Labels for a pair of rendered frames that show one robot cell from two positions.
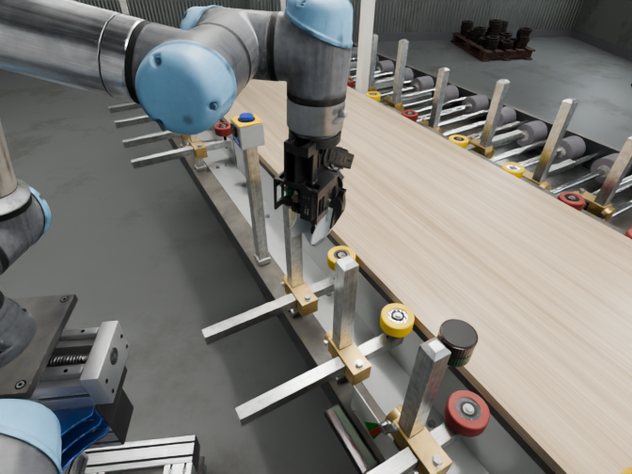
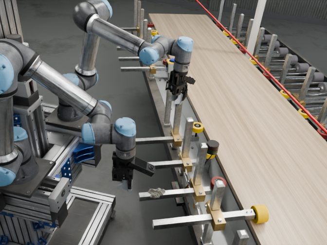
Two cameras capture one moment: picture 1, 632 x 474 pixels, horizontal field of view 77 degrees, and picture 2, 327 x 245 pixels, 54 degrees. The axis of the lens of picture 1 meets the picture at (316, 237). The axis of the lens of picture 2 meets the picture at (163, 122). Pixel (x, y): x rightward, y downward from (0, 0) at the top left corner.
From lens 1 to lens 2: 1.02 m
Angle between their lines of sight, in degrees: 13
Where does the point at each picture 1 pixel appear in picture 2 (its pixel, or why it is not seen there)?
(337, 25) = (187, 46)
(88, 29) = (133, 41)
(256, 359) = (152, 182)
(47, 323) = not seen: hidden behind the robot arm
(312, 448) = not seen: hidden behind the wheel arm
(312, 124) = (178, 68)
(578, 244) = (309, 149)
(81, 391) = not seen: hidden behind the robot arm
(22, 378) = (79, 125)
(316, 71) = (180, 56)
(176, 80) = (147, 54)
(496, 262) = (263, 145)
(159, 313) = (110, 148)
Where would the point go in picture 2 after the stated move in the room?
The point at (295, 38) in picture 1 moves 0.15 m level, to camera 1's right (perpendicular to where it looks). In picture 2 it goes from (177, 47) to (209, 54)
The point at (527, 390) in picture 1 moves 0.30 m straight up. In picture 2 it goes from (245, 184) to (259, 139)
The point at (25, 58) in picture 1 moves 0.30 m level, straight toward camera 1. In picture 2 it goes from (120, 43) to (134, 75)
